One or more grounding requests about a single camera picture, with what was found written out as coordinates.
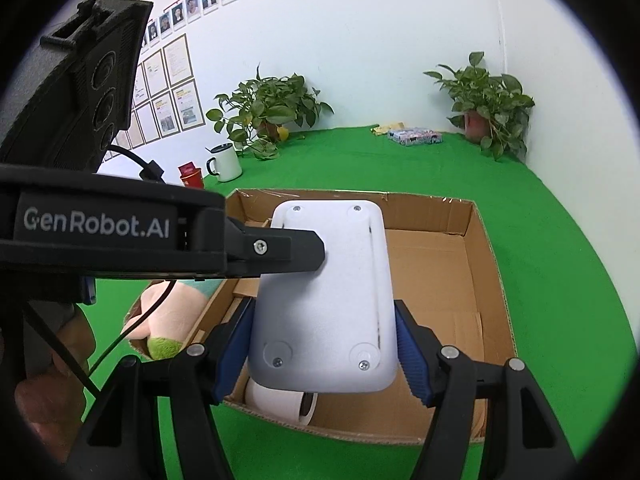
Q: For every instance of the person's left hand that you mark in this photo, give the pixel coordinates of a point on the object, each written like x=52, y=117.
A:
x=45, y=400

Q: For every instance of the large bushy potted plant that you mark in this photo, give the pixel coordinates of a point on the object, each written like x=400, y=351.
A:
x=270, y=105

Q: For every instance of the yellow paper item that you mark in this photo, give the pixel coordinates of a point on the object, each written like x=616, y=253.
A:
x=387, y=128

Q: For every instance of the red card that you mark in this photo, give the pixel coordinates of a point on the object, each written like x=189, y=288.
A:
x=186, y=167

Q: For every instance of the white toilet paper roll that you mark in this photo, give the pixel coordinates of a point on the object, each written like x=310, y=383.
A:
x=275, y=402

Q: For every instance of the white wall conduit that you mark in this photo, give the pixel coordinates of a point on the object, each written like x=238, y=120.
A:
x=500, y=20

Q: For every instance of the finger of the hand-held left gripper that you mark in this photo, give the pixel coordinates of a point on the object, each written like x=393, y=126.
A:
x=280, y=250

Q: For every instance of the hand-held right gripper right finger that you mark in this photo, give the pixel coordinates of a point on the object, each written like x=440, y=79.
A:
x=412, y=355

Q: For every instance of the potted plant in red pot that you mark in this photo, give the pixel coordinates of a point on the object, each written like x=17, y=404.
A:
x=487, y=95

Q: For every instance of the large cardboard box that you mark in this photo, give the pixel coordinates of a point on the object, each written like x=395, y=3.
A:
x=435, y=270

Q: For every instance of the pink and teal plush toy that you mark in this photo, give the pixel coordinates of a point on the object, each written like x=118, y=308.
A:
x=175, y=305

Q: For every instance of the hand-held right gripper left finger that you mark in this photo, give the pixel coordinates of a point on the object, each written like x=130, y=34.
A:
x=235, y=350

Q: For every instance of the patterned tissue packet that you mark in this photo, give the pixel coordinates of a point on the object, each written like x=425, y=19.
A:
x=415, y=136

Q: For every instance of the white plastic device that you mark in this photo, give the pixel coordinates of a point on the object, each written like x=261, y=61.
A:
x=325, y=300

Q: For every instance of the white enamel mug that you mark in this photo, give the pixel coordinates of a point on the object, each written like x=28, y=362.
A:
x=227, y=162

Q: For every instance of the red cup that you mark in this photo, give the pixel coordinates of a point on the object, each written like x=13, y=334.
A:
x=192, y=178

